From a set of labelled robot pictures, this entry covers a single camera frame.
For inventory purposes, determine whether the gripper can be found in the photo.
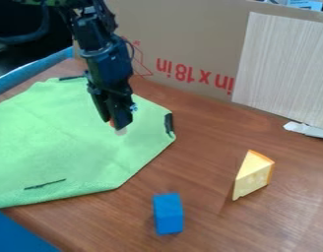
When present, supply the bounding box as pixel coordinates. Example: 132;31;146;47
77;36;136;132

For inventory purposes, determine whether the toy mushroom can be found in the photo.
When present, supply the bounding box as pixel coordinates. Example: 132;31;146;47
107;118;129;137

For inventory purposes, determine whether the green cloth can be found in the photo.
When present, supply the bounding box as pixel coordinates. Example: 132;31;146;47
0;76;178;210

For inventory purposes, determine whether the cardboard box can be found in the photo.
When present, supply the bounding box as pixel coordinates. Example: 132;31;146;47
70;0;323;102

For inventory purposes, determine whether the blue block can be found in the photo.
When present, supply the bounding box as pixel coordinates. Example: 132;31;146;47
151;192;186;236

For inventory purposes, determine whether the yellow toy cheese wedge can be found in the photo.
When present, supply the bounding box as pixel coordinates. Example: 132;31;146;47
230;149;277;202

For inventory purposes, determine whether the light wooden board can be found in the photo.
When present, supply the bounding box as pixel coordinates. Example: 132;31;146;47
230;11;323;130

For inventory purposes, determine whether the black hose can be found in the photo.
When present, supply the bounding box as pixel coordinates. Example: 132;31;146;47
0;3;53;46

